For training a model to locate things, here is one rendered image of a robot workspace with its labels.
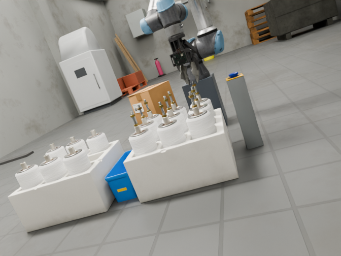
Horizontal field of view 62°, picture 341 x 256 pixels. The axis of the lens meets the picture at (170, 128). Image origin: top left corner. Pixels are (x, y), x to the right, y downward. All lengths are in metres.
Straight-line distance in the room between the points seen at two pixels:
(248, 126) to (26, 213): 1.00
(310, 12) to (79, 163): 5.61
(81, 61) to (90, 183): 4.59
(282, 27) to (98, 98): 3.77
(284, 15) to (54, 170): 5.48
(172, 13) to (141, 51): 8.34
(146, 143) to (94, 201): 0.32
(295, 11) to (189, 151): 5.38
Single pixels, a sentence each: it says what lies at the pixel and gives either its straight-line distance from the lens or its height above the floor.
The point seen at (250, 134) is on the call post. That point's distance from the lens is 1.25.
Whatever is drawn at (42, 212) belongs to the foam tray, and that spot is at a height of 0.07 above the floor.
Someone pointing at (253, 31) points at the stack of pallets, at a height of 0.34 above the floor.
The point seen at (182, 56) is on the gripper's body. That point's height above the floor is 0.46.
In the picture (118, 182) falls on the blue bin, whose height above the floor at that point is 0.09.
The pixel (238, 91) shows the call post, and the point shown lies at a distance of 1.20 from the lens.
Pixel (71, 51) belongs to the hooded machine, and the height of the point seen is 1.20.
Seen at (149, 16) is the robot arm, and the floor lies 0.68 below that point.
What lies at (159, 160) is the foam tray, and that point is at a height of 0.15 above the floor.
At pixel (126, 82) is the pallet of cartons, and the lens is 7.26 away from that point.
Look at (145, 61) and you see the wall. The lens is 9.54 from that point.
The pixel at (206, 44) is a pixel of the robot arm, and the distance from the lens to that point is 1.61.
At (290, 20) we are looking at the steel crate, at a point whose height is 0.33.
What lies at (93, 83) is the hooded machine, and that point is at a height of 0.52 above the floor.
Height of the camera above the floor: 0.48
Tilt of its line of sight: 13 degrees down
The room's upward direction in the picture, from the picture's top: 20 degrees counter-clockwise
